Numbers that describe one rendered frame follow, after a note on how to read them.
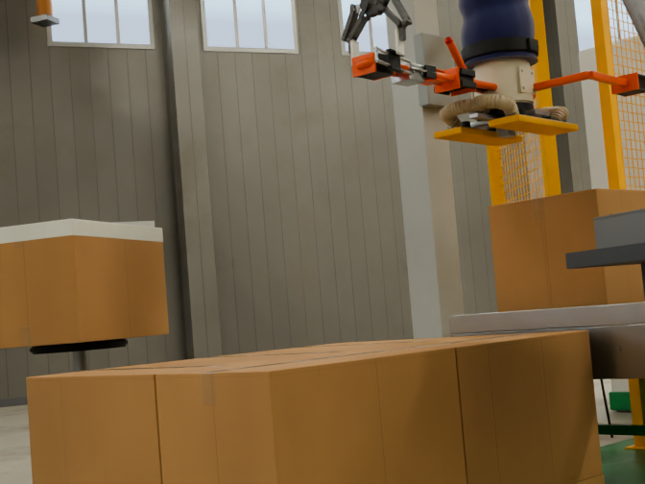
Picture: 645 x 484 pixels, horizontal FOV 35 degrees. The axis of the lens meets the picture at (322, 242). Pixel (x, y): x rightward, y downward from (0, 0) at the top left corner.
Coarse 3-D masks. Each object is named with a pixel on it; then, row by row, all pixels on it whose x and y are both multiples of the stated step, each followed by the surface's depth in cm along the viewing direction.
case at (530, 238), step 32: (576, 192) 307; (608, 192) 306; (640, 192) 318; (512, 224) 324; (544, 224) 315; (576, 224) 307; (512, 256) 325; (544, 256) 316; (512, 288) 325; (544, 288) 316; (576, 288) 307; (608, 288) 301; (640, 288) 313
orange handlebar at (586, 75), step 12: (360, 60) 259; (372, 60) 258; (588, 72) 294; (420, 84) 282; (432, 84) 283; (480, 84) 293; (492, 84) 298; (540, 84) 303; (552, 84) 300; (564, 84) 299; (612, 84) 304; (624, 84) 307
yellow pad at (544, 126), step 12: (492, 120) 290; (504, 120) 288; (516, 120) 285; (528, 120) 288; (540, 120) 294; (552, 120) 299; (528, 132) 305; (540, 132) 307; (552, 132) 308; (564, 132) 310
